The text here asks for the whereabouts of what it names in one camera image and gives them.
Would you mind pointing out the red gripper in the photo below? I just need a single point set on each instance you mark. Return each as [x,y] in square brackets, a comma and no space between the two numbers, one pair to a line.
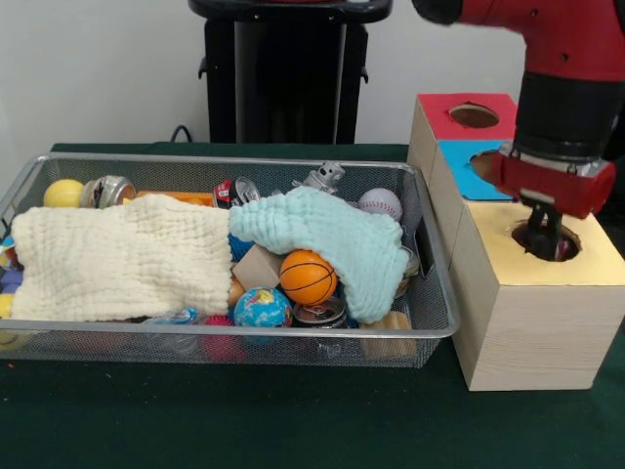
[547,186]

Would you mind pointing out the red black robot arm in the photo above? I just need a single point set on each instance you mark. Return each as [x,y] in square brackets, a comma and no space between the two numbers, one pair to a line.
[566,68]

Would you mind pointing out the wooden box with three holes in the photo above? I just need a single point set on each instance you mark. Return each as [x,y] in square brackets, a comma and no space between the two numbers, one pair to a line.
[527,322]

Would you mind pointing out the shallow clear mesh bin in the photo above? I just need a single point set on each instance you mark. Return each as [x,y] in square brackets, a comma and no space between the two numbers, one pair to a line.
[195,347]

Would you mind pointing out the white baseball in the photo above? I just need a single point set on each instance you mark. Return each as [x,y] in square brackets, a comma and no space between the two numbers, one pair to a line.
[381,203]

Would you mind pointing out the mint waffle cloth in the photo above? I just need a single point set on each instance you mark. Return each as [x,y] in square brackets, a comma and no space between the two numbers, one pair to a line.
[342,234]

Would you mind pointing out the grey toy robot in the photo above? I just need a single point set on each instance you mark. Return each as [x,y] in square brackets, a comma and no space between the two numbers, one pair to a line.
[322,178]

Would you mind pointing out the flattened silver can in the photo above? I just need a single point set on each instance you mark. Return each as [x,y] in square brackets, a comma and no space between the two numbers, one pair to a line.
[320,315]

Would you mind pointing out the orange toy basketball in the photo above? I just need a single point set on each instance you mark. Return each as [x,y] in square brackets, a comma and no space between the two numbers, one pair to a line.
[309,278]

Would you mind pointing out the plain wooden block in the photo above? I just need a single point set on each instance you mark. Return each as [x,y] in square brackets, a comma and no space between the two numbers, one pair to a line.
[256,269]

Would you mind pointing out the blue globe ball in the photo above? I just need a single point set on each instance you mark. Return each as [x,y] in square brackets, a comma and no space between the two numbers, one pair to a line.
[262,309]

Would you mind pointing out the crushed silver drink can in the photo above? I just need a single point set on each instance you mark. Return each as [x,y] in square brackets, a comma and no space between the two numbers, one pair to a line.
[109,191]

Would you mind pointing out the cream waffle cloth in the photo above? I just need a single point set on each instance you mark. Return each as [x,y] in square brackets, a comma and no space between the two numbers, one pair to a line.
[107,259]

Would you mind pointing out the yellow ball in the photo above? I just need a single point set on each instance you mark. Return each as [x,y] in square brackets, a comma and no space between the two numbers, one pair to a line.
[63,193]

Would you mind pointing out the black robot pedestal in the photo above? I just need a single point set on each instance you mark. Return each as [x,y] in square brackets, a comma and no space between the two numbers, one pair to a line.
[283,78]

